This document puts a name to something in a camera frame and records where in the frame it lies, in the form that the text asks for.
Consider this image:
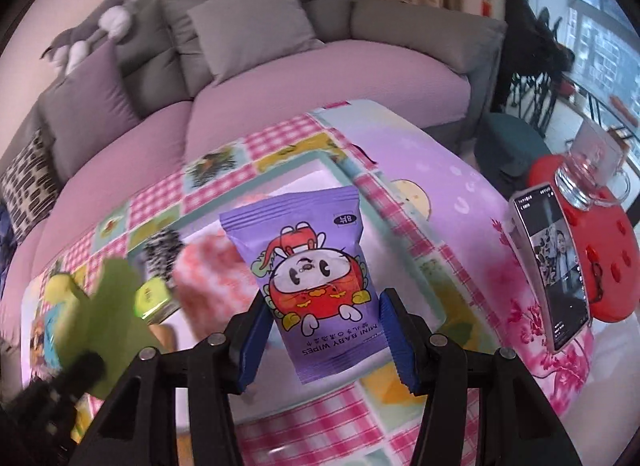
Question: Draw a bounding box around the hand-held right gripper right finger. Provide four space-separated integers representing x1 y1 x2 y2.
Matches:
378 288 583 466

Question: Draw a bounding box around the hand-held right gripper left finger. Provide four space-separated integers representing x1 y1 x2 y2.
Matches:
70 291 274 466

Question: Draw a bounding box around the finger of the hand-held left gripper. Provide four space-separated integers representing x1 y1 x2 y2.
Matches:
62 351 107 393

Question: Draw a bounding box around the green cloth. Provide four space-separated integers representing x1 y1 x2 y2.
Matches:
60 258 166 397

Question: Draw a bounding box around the pink white checked cloth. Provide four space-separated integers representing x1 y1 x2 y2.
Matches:
172 233 266 341

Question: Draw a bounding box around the purple wipes packet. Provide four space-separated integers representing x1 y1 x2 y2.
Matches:
219 185 396 386

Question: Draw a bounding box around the black white knitted cloth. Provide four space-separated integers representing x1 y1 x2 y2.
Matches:
142 228 186 291

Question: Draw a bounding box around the teal yellow plastic box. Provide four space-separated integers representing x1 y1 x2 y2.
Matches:
30 268 93 372

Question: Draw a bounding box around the yellow green small tin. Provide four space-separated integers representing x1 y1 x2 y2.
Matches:
134 277 182 321

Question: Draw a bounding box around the blue striped clothing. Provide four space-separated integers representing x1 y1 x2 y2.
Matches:
0 203 16 251

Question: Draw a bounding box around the smartphone in clear case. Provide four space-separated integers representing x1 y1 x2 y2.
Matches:
510 183 592 353

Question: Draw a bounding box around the printed checked tablecloth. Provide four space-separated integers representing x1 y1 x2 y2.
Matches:
20 98 596 466

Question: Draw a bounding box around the black patterned pillow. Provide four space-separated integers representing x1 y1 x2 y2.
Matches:
0 128 63 241

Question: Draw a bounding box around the red plastic stool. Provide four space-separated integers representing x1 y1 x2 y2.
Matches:
527 156 640 324

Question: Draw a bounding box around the teal stool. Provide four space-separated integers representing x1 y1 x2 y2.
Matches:
474 113 551 197

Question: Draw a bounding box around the purple sofa seat cover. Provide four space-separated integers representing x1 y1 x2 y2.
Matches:
0 38 473 317

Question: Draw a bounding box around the purple pillow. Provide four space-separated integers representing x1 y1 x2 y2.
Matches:
37 40 143 181

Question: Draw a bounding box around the glass mug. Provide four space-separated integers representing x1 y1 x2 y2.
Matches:
554 122 632 211

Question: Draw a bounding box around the grey sofa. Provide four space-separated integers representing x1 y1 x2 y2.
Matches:
0 0 508 227

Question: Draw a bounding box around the grey pillow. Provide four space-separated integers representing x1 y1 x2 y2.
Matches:
187 0 326 85

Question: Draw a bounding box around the dark metal chair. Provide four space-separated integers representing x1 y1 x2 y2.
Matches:
500 0 576 131

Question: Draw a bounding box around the grey stuffed toy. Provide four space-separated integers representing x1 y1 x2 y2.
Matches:
42 0 153 74

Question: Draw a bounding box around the glass window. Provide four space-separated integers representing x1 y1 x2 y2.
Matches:
520 0 640 111

